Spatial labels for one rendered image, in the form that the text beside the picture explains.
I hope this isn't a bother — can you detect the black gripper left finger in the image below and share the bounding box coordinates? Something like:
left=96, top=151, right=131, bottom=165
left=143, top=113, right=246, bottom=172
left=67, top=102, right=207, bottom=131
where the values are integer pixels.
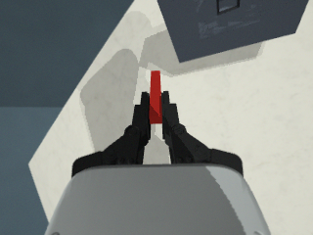
left=71, top=92, right=151, bottom=178

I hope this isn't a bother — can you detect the dark grey sloped panel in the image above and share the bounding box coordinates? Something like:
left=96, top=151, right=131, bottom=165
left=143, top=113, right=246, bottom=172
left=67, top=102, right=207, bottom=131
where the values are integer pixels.
left=157, top=0, right=309, bottom=63

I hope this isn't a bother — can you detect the dark red peg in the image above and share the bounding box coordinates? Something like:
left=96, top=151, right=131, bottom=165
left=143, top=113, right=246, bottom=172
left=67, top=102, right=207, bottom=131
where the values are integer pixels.
left=149, top=70, right=162, bottom=124

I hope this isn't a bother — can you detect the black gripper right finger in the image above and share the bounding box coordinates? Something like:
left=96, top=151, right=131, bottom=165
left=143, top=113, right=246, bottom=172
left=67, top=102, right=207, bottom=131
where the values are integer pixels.
left=161, top=91, right=244, bottom=176

